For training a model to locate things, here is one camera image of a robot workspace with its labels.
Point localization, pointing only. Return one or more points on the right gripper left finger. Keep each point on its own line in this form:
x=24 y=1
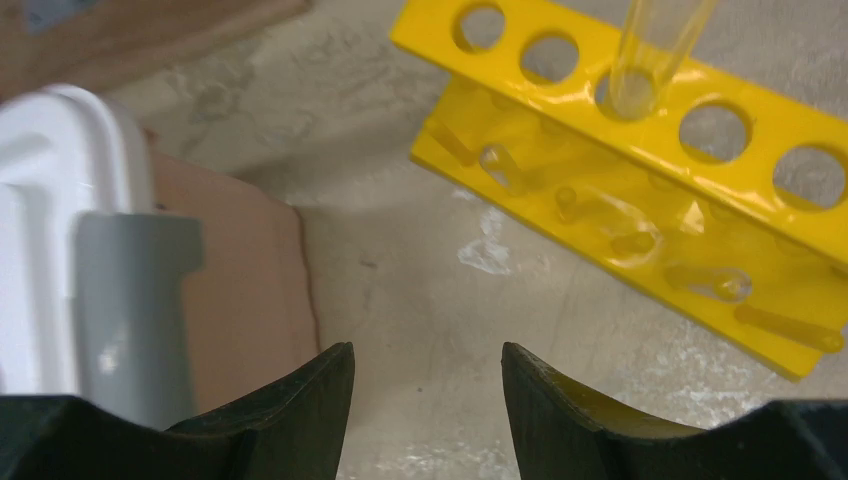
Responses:
x=292 y=428

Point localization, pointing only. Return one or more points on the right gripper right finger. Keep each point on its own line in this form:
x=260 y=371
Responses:
x=563 y=429

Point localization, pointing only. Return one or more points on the pink plastic bin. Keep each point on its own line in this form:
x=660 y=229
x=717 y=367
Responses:
x=248 y=310

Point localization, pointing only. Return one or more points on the white plastic bin lid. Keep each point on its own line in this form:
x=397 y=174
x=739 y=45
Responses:
x=65 y=152

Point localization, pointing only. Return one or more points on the clear glass test tube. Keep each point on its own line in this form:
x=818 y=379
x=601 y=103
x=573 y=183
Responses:
x=656 y=38

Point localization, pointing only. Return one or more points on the yellow test tube rack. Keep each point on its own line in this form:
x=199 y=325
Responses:
x=681 y=205

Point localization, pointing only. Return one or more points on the wooden board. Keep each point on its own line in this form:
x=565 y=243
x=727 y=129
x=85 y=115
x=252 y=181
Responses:
x=99 y=45

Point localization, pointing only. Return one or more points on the grey bin latch handle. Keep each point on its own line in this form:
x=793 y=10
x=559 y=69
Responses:
x=128 y=314

